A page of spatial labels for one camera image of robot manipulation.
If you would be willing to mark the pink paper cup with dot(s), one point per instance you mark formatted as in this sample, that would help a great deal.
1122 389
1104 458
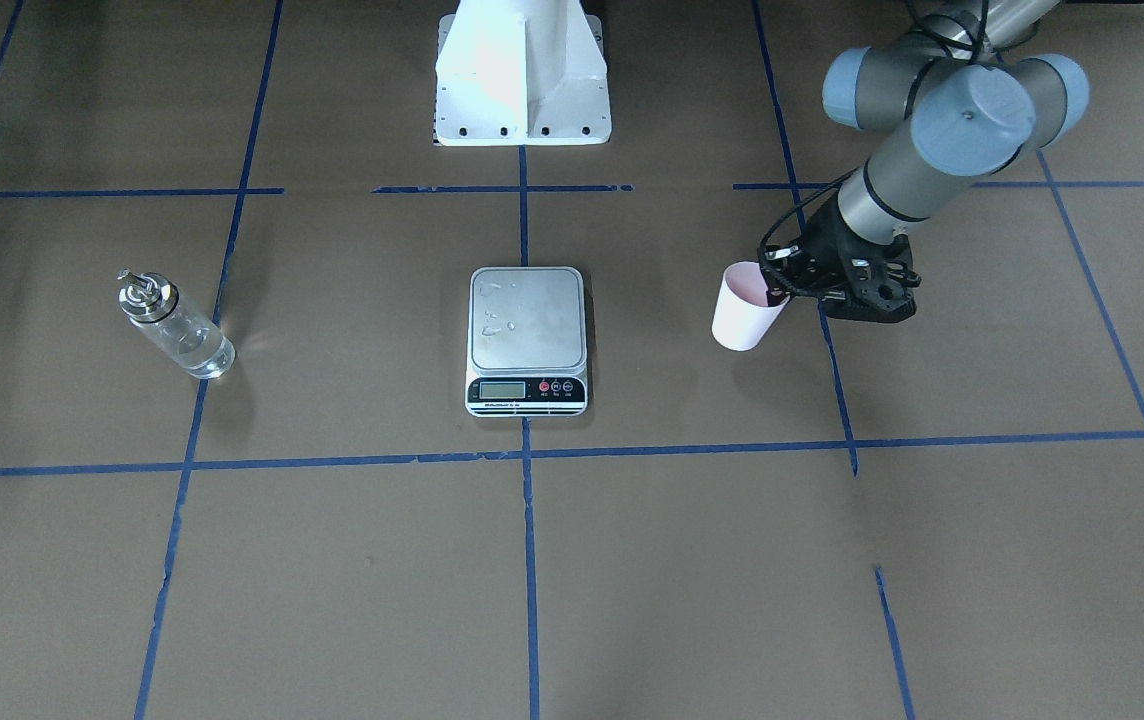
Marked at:
745 309

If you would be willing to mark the digital kitchen scale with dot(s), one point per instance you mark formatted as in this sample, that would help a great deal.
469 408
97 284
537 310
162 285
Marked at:
527 342

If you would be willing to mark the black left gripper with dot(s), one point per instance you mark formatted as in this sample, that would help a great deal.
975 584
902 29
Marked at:
825 249

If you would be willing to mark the glass sauce bottle metal spout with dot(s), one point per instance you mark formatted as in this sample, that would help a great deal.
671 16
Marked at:
169 319

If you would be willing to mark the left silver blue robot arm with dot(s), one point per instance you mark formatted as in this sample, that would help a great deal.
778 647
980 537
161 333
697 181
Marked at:
952 113

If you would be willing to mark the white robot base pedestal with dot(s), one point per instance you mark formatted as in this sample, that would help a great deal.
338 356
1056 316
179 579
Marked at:
521 73

